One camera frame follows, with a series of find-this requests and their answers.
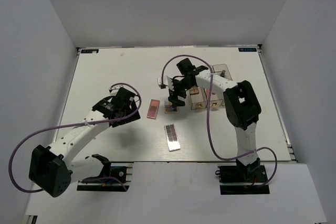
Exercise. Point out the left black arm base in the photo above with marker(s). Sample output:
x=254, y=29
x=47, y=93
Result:
x=117, y=180

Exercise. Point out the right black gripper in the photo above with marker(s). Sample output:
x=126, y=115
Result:
x=174, y=95

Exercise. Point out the clear organizer bin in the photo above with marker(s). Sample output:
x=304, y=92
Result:
x=197, y=101
x=215, y=100
x=219, y=68

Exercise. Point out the silver eyeshadow palette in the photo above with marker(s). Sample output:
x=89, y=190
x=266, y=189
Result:
x=171, y=138

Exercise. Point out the right clear organizer bin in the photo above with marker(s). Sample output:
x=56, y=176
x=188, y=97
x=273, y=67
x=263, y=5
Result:
x=219, y=68

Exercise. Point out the brown eyeshadow palette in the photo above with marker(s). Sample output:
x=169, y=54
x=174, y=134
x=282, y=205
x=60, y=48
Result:
x=194, y=90

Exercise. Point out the foundation bottle with pump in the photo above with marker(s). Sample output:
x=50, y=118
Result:
x=222, y=74

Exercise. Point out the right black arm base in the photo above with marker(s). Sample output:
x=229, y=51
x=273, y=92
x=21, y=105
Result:
x=232, y=182

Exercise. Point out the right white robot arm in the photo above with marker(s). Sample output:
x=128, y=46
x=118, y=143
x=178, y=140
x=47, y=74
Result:
x=241, y=105

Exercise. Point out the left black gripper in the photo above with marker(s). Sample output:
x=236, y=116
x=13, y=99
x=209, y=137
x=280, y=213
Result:
x=134, y=116

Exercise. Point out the colourful square eyeshadow palette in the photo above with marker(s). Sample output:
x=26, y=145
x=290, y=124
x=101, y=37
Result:
x=168, y=108

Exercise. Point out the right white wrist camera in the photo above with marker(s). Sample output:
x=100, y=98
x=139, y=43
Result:
x=165, y=82

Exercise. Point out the left clear organizer bin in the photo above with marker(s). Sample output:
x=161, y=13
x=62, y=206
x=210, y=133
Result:
x=197, y=101

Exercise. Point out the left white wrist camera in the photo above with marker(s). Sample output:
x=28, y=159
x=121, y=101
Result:
x=113, y=90

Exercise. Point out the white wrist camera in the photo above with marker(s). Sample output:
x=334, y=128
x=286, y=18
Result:
x=113, y=90
x=165, y=82

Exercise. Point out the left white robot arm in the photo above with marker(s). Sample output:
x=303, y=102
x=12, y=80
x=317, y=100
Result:
x=53, y=167

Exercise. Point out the middle clear organizer bin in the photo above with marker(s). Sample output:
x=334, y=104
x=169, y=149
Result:
x=215, y=100

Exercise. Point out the pink blush palette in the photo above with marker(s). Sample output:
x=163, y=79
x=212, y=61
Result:
x=153, y=109

